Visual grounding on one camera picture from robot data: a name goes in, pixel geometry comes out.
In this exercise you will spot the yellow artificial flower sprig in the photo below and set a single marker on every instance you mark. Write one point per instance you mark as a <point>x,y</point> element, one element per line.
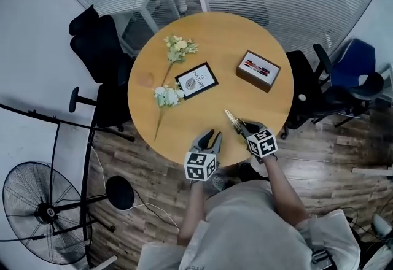
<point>178,46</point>

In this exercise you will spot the blue chair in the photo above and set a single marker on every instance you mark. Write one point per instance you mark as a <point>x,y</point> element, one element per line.
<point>353,63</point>

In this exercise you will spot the brown wooden box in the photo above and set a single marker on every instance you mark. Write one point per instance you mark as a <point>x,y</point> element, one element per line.
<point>253,78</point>

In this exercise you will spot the person's grey shoe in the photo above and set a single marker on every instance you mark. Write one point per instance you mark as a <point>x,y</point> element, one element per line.
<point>219,182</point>

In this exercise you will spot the whiteboard on black stand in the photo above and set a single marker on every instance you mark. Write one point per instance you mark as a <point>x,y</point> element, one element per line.
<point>24,140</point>

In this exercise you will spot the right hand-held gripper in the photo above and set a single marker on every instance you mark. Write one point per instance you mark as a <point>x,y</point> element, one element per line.
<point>262,144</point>

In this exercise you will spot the white artificial flower sprig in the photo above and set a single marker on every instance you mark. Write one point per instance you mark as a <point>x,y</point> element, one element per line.
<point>167,95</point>

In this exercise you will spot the black office chair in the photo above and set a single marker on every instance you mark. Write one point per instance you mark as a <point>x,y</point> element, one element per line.
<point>302,84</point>
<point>98,48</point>

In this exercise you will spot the person's left forearm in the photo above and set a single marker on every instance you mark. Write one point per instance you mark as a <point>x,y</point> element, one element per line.
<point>192,213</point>

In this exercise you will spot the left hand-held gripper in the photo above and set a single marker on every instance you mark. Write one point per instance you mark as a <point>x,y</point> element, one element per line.
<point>199,166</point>

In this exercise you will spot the large black floor fan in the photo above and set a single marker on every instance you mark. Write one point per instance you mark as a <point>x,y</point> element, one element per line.
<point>49,212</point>

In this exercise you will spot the person's right forearm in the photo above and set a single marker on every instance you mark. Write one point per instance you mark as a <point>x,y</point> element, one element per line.
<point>285,192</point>

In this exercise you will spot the white low cabinet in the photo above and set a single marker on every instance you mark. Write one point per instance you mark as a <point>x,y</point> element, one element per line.
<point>102,262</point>

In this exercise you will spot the person's grey shirt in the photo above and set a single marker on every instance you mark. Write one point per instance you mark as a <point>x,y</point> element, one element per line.
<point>255,232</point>

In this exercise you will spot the black picture frame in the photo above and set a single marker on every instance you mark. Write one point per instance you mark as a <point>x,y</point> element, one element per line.
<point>196,81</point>

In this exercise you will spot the red and black marker pen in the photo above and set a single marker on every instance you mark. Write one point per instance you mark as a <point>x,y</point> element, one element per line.
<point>256,65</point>
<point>259,71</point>

